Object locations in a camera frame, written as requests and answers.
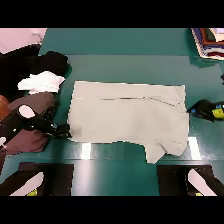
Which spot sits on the grey-brown garment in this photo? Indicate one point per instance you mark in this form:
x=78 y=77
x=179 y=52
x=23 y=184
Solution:
x=41 y=100

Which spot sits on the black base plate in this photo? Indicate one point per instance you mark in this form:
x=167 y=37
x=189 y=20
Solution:
x=61 y=180
x=169 y=180

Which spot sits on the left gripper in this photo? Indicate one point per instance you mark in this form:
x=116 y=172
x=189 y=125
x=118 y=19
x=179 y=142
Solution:
x=62 y=130

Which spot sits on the orange-brown garment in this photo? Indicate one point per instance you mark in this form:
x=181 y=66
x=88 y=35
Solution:
x=3 y=106

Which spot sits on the off-white T-shirt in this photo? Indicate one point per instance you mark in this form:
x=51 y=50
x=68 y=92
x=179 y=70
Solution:
x=130 y=116

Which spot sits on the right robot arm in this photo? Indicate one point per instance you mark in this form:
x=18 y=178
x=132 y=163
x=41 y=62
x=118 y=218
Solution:
x=204 y=108

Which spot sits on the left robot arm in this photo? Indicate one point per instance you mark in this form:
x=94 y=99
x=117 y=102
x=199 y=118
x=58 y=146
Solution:
x=25 y=121

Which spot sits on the white garment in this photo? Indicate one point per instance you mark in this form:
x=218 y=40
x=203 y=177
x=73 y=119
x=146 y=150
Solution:
x=41 y=82

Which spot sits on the black garment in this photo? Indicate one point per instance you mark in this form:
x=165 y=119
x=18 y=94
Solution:
x=50 y=61

